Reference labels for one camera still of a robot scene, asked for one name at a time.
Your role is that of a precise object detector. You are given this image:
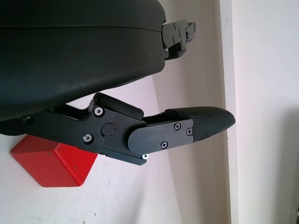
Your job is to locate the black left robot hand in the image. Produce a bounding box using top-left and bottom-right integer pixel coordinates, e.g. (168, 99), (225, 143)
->
(0, 0), (235, 167)

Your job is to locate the red cube block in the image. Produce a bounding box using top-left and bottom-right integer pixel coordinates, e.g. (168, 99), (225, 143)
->
(9, 134), (98, 188)

